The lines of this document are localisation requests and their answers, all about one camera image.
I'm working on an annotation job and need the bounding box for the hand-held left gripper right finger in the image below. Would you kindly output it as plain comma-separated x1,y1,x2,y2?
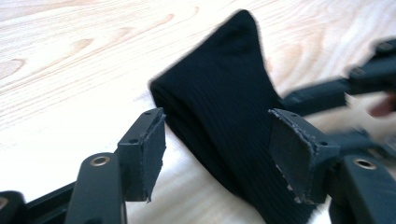
268,108,341,205

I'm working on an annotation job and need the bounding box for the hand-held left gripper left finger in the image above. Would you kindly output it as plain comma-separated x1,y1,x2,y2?
117,107,167,203

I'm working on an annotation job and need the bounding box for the black sock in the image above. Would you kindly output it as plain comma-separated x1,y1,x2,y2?
148,8,316,224

